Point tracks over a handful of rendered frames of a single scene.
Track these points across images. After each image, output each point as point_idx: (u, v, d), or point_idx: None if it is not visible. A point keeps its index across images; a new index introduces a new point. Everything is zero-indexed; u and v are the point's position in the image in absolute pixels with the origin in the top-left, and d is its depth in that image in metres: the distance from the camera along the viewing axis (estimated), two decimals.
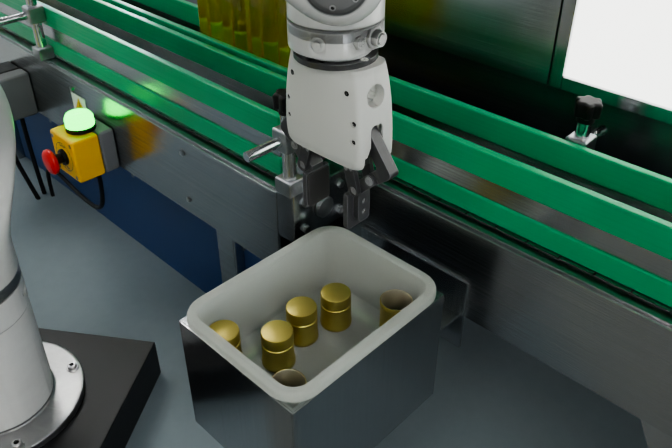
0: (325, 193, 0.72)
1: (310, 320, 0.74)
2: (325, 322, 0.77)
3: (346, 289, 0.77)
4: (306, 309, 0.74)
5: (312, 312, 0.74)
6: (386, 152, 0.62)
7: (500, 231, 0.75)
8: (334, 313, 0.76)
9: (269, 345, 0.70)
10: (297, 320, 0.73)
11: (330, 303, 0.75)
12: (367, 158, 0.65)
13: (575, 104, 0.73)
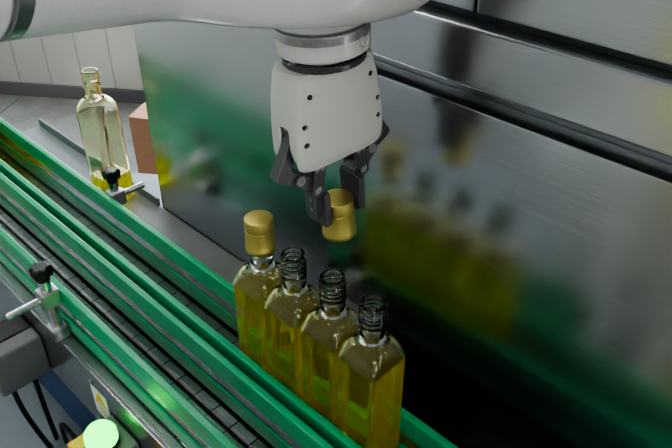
0: None
1: None
2: (349, 231, 0.70)
3: (334, 190, 0.71)
4: None
5: None
6: None
7: None
8: (354, 211, 0.70)
9: None
10: None
11: (351, 203, 0.69)
12: None
13: None
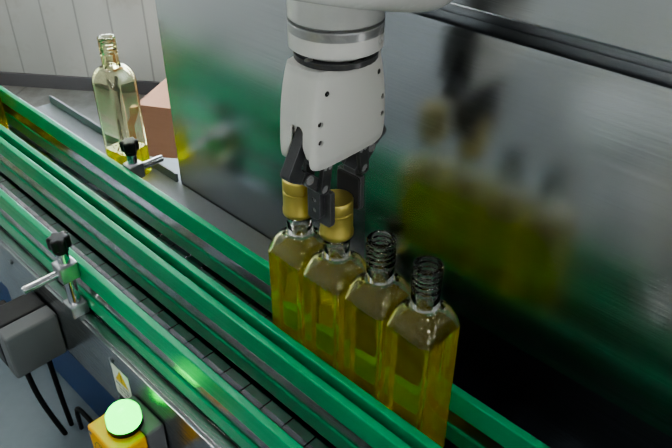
0: None
1: None
2: (349, 231, 0.70)
3: (332, 190, 0.70)
4: None
5: None
6: None
7: None
8: (353, 211, 0.70)
9: None
10: None
11: (352, 202, 0.69)
12: None
13: None
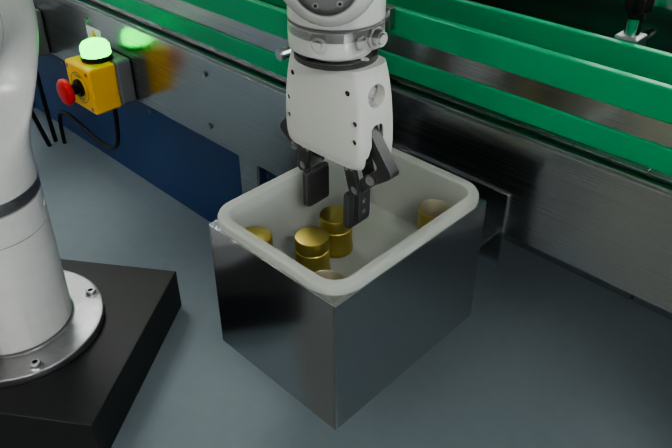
0: (325, 193, 0.72)
1: (345, 228, 0.70)
2: None
3: None
4: (341, 216, 0.70)
5: None
6: (387, 152, 0.62)
7: (545, 135, 0.71)
8: None
9: (304, 249, 0.67)
10: (332, 227, 0.70)
11: None
12: (367, 158, 0.65)
13: None
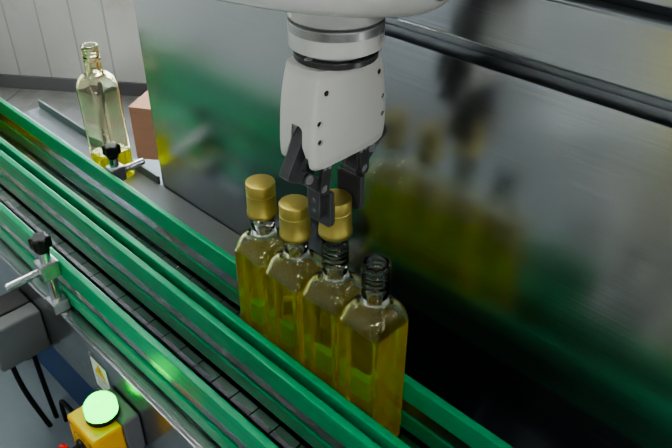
0: None
1: (349, 198, 0.71)
2: (306, 233, 0.76)
3: (291, 195, 0.76)
4: (340, 193, 0.70)
5: (345, 190, 0.71)
6: None
7: None
8: (310, 215, 0.75)
9: None
10: (351, 203, 0.70)
11: (308, 206, 0.74)
12: None
13: None
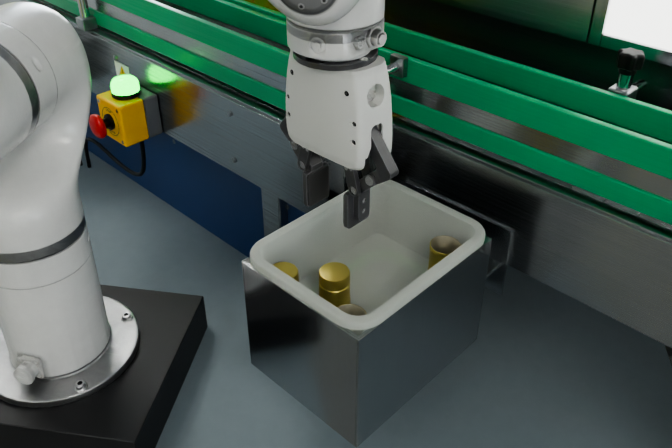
0: (325, 193, 0.72)
1: None
2: None
3: None
4: None
5: None
6: (386, 152, 0.62)
7: (545, 179, 0.78)
8: None
9: (328, 284, 0.74)
10: None
11: None
12: (367, 158, 0.65)
13: (618, 56, 0.76)
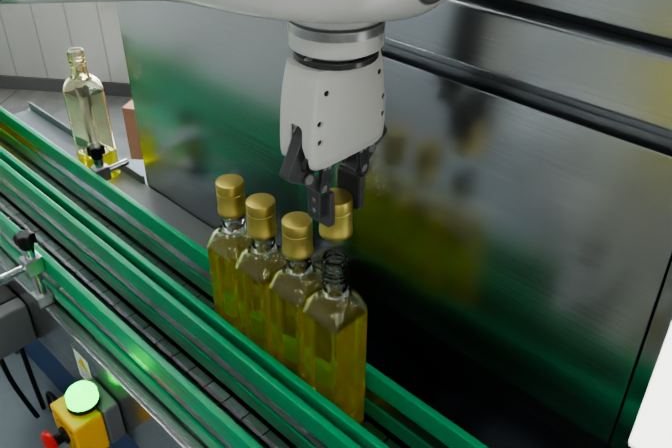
0: None
1: (310, 220, 0.77)
2: (272, 230, 0.80)
3: (257, 194, 0.80)
4: (301, 216, 0.76)
5: (306, 213, 0.77)
6: None
7: None
8: (275, 212, 0.80)
9: (351, 204, 0.69)
10: (311, 225, 0.76)
11: (273, 204, 0.79)
12: None
13: None
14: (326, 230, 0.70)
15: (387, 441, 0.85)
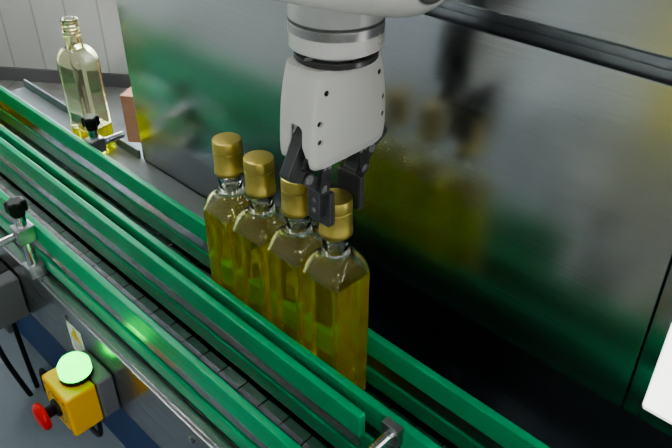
0: None
1: None
2: (270, 188, 0.77)
3: (255, 151, 0.77)
4: None
5: None
6: None
7: None
8: (274, 170, 0.77)
9: (351, 204, 0.69)
10: None
11: (272, 161, 0.76)
12: None
13: None
14: (326, 230, 0.70)
15: (390, 410, 0.82)
